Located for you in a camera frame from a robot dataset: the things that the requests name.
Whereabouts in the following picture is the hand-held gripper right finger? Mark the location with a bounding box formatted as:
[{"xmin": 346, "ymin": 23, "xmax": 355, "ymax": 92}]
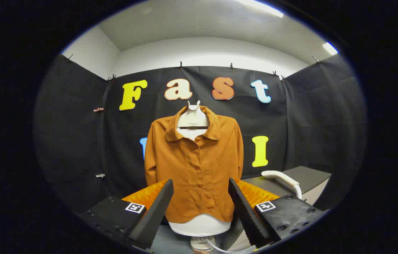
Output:
[{"xmin": 228, "ymin": 177, "xmax": 326, "ymax": 249}]

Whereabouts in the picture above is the grey cabinet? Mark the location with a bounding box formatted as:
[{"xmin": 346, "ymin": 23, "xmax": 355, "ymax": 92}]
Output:
[{"xmin": 220, "ymin": 166, "xmax": 332, "ymax": 252}]

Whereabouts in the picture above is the black backdrop cloth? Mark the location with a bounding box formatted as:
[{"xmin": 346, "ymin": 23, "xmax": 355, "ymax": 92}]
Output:
[{"xmin": 33, "ymin": 53, "xmax": 367, "ymax": 226}]

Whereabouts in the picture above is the white garment steamer head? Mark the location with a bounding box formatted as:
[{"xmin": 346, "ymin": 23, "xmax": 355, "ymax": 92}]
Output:
[{"xmin": 261, "ymin": 170, "xmax": 302, "ymax": 200}]

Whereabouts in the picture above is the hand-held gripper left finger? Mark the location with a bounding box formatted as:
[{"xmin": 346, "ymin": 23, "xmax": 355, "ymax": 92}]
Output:
[{"xmin": 79, "ymin": 179, "xmax": 174, "ymax": 250}]

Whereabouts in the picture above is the orange-brown button shirt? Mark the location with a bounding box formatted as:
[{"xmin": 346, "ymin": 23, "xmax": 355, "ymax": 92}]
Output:
[{"xmin": 144, "ymin": 105, "xmax": 244, "ymax": 224}]

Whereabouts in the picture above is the long ceiling light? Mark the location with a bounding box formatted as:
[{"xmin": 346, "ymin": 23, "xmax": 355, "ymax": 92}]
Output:
[{"xmin": 236, "ymin": 0, "xmax": 284, "ymax": 18}]

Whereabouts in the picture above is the white garment hanger form stand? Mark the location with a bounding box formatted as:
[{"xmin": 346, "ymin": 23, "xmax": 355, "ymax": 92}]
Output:
[{"xmin": 168, "ymin": 101, "xmax": 233, "ymax": 253}]

